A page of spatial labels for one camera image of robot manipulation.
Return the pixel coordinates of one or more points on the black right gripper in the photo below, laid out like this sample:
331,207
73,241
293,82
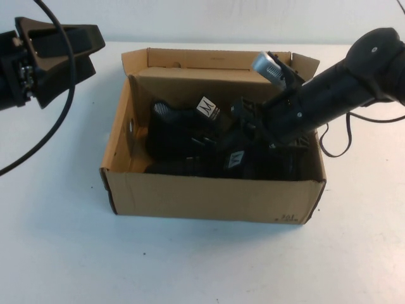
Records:
281,120

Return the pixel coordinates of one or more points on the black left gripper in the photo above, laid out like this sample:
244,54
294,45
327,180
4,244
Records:
16,69

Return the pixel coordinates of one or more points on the black sneaker with white tag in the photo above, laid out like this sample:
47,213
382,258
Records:
269,164
171,133

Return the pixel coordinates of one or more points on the brown cardboard shoe box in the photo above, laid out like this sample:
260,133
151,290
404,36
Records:
205,196

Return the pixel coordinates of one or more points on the black right camera mount bracket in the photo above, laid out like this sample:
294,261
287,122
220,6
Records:
292,80

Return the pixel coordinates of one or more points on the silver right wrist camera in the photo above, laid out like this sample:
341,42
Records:
269,68

